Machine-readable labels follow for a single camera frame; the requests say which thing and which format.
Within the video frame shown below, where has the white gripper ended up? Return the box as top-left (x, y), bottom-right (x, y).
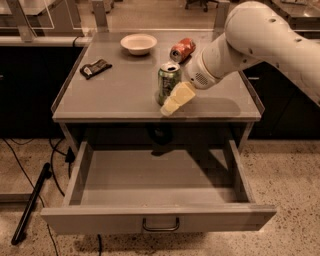
top-left (160, 55), bottom-right (220, 116)

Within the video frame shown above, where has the green soda can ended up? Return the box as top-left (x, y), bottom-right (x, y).
top-left (158, 61), bottom-right (181, 105)

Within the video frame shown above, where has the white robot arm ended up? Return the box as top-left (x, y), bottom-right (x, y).
top-left (161, 1), bottom-right (320, 116)

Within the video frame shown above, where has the orange soda can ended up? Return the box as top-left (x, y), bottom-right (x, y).
top-left (170, 38), bottom-right (196, 63)

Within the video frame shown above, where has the open grey top drawer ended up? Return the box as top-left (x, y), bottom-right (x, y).
top-left (41, 140), bottom-right (276, 234)

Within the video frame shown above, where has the white paper bowl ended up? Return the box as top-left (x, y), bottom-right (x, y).
top-left (120, 34), bottom-right (157, 56)

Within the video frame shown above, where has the grey cabinet table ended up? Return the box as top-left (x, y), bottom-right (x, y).
top-left (52, 31), bottom-right (264, 150)

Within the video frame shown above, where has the dark snack bag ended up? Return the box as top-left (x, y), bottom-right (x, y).
top-left (80, 59), bottom-right (112, 80)

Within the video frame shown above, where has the black rod on floor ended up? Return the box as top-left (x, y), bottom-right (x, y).
top-left (11, 163), bottom-right (51, 245)

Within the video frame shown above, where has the metal drawer handle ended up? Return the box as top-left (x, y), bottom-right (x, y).
top-left (142, 217), bottom-right (180, 232)

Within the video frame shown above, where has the white horizontal rail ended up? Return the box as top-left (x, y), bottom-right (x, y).
top-left (0, 36), bottom-right (92, 47)

